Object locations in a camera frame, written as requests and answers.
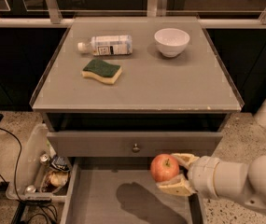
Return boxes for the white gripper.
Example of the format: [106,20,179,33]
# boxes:
[157,153,220,200]

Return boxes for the red apple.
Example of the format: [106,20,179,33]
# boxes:
[150,154,179,182]

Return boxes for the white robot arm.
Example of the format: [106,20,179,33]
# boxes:
[157,153,266,216]

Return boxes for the round metal drawer knob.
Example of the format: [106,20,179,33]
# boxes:
[132,144,140,153]

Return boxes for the open grey middle drawer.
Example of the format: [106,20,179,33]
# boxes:
[60,158,207,224]

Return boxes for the grey drawer cabinet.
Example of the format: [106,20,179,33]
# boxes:
[29,15,245,224]

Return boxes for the grey top drawer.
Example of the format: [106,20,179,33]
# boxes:
[47,131,223,157]

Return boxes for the crumpled snack bag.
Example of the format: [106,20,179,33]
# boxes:
[40,155,70,193]

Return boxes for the white ceramic bowl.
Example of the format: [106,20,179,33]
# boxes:
[154,28,190,58]

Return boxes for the green yellow sponge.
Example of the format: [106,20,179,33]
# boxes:
[82,59,122,85]

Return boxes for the silver can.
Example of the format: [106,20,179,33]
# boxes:
[39,153,50,165]

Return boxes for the clear plastic storage bin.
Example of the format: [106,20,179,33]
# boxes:
[6,124,67,203]

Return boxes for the clear plastic bottle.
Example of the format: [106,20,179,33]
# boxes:
[77,35,133,56]

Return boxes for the black cable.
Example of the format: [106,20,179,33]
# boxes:
[0,122,59,224]

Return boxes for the metal railing frame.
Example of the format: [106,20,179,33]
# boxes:
[0,0,266,28]

